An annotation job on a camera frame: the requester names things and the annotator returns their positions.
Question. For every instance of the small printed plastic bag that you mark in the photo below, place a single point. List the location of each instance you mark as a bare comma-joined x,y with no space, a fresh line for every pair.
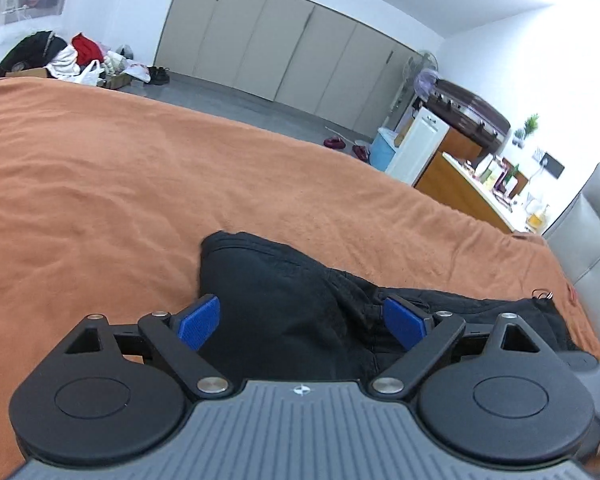
137,70

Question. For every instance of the white plastic bag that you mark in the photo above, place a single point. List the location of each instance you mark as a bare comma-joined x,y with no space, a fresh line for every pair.
90,74

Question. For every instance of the beige built-in wardrobe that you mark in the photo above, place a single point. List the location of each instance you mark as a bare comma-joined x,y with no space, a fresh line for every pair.
290,45

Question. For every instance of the black jacket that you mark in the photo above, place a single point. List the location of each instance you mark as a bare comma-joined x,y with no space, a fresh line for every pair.
25,55

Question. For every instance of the black pants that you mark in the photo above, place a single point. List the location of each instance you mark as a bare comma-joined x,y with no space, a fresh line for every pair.
280,300

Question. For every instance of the yellow liquid bottle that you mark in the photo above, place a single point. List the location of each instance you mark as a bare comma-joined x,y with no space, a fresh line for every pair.
536,219

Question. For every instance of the standing fan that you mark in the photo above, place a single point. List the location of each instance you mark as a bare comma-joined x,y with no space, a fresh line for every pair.
422,62

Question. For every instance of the pair of black shoes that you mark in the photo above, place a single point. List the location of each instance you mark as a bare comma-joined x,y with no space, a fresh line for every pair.
159,76

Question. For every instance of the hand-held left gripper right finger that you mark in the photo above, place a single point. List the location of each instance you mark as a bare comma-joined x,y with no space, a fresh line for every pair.
402,322

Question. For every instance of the dark purple suitcase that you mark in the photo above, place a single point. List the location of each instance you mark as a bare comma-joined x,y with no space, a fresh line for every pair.
470,110

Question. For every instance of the maroon slipper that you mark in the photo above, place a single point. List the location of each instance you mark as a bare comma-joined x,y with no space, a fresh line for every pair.
361,152
334,143

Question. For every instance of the light blue bin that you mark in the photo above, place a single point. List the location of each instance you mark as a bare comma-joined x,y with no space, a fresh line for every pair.
381,152

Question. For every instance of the cardboard box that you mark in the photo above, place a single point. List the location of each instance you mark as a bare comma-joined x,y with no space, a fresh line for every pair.
27,73

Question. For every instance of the red cloth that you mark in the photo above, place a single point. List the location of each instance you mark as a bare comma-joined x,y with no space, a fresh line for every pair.
87,46

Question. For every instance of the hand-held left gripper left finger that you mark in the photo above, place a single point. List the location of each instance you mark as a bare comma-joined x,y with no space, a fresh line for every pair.
200,322

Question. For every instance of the orange blanket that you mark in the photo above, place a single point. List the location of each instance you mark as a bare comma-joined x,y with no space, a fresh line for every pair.
130,185

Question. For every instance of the small potted plant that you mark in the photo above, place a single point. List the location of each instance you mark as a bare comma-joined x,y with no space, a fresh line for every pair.
529,127

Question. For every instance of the grey padded headboard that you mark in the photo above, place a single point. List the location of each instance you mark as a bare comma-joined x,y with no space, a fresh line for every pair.
595,240

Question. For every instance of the black wall socket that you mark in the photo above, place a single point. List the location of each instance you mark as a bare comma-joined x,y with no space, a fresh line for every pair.
554,166

